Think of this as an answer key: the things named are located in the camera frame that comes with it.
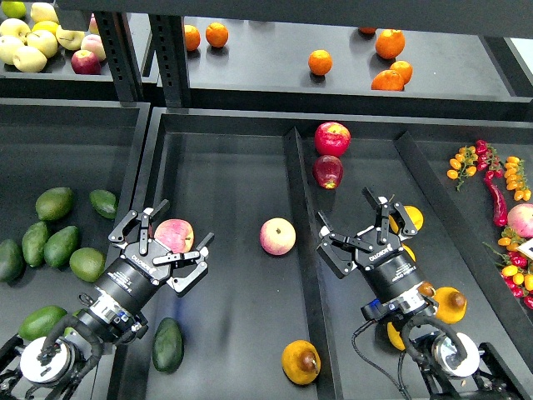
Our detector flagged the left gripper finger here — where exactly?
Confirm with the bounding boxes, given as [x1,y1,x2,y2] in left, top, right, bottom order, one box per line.
[108,199,170,256]
[152,232,215,298]

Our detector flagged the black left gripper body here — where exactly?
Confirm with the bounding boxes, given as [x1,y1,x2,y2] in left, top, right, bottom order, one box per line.
[96,239,170,313]

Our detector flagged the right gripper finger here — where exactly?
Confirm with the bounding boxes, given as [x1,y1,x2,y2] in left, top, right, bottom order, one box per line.
[316,211,363,279]
[361,187,418,244]

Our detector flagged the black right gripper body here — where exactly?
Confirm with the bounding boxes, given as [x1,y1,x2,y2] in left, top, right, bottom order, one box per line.
[352,227,424,303]

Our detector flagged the dark green avocado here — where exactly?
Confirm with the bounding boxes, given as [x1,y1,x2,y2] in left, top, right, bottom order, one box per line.
[89,189,118,219]
[152,317,184,373]

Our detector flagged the yellow pear with brown spot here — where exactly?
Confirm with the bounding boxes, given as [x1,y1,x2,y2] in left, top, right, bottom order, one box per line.
[281,340,321,385]

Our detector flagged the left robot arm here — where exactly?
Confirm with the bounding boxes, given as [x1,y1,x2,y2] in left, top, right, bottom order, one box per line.
[1,200,214,399]

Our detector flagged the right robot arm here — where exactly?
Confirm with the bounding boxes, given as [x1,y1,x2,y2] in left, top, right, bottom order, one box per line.
[316,188,529,399]

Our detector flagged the yellow pear with stem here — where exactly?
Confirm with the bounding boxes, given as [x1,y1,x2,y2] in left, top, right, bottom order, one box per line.
[389,205,424,233]

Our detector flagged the dark green avocado top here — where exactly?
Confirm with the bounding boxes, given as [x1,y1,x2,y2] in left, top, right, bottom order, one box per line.
[89,189,118,219]

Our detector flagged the light green avocado row right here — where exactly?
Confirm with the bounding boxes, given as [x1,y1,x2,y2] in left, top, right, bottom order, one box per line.
[69,247,106,283]

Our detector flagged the yellow pear bottom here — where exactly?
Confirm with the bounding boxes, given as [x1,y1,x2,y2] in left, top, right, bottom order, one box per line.
[386,322,406,351]

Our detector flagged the yellow pear with brown patch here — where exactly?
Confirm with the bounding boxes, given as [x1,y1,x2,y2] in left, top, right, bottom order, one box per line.
[434,287,467,324]

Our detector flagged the green avocado row middle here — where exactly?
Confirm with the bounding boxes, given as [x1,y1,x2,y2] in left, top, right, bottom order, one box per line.
[43,225,80,268]

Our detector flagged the green avocado lower right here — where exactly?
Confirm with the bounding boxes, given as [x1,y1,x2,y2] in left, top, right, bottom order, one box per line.
[63,309,81,337]

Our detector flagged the green avocado top left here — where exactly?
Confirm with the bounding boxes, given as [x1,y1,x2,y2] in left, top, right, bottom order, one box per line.
[35,187,74,221]

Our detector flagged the green avocado row left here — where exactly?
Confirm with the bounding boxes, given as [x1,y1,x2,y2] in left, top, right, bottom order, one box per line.
[22,221,50,267]

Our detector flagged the bright green avocado lower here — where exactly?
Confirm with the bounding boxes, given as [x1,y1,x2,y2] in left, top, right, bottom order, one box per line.
[17,305,67,341]

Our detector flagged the dark avocado left edge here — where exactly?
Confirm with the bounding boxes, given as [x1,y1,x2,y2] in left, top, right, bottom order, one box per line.
[0,239,24,283]

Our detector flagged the pink apple left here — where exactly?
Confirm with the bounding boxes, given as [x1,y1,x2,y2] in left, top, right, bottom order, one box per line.
[154,218,194,253]

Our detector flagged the pink apple centre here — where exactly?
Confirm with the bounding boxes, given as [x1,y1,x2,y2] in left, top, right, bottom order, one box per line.
[259,217,296,256]

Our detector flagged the dark red apple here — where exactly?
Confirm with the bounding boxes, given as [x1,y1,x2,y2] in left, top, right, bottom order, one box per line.
[312,155,344,190]

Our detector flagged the orange cherry tomato bunch left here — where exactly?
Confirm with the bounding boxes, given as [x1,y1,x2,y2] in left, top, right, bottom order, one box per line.
[446,146,478,192]

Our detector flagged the orange cherry tomato bunch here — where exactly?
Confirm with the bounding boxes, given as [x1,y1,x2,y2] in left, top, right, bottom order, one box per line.
[446,146,478,192]
[504,156,532,202]

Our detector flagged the black left tray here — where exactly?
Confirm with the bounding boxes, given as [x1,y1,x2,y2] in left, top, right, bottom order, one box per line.
[0,97,152,400]

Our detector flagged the black tray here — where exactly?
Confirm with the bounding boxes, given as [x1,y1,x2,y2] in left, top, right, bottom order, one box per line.
[107,109,532,399]
[0,97,152,400]

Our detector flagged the bright red apple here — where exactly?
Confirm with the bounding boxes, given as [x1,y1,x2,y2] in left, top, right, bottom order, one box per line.
[314,122,351,158]

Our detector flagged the red chili pepper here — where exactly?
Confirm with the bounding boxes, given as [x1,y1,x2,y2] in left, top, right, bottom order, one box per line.
[484,170,508,228]

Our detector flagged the red cherry tomato bunch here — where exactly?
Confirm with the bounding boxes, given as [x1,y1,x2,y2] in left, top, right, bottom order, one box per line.
[475,139,504,179]

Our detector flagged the black centre tray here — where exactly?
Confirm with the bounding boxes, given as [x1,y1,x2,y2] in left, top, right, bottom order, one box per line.
[107,109,532,399]

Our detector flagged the pink apple right edge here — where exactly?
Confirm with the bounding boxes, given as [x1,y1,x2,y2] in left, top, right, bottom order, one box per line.
[507,203,533,238]

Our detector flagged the orange cherry tomato bunch right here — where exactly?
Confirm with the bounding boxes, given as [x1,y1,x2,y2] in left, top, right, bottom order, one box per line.
[504,156,532,202]

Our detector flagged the mixed cherry tomato bunch lower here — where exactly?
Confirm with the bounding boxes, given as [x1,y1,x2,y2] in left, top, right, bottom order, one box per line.
[484,225,532,310]

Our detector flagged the orange on shelf front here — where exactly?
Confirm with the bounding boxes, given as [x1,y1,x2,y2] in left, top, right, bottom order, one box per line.
[371,69,405,91]

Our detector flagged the white label card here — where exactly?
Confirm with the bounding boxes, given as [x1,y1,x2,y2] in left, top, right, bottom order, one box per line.
[517,238,533,260]

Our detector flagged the orange on shelf right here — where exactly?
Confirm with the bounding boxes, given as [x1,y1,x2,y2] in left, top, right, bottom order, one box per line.
[390,60,413,85]

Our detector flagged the orange on shelf centre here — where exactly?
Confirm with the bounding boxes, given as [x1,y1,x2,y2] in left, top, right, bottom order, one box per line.
[307,49,333,76]

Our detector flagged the large orange on shelf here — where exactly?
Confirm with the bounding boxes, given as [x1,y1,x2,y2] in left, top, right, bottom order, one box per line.
[375,29,406,60]

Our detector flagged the red apple on shelf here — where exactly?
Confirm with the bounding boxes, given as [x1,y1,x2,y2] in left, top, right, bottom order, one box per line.
[71,49,101,75]

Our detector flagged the black shelf post right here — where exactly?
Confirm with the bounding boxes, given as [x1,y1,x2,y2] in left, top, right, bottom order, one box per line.
[148,14,192,108]

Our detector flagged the black shelf post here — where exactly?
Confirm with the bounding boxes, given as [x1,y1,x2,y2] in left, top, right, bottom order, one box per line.
[148,14,192,108]
[94,11,142,102]

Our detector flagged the black shelf post left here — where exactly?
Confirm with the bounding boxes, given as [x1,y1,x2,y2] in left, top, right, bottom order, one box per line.
[94,11,142,102]

